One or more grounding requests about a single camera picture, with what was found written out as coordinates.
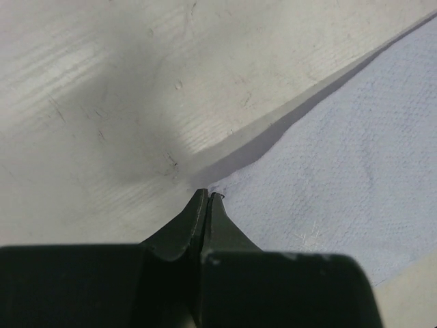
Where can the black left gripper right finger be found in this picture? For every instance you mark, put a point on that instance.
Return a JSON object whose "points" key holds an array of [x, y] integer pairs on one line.
{"points": [[226, 287]]}

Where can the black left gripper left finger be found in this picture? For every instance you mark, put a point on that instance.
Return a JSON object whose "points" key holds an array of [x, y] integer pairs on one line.
{"points": [[168, 290]]}

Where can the light blue towel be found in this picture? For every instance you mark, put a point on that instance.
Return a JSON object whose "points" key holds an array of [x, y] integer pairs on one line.
{"points": [[352, 170]]}

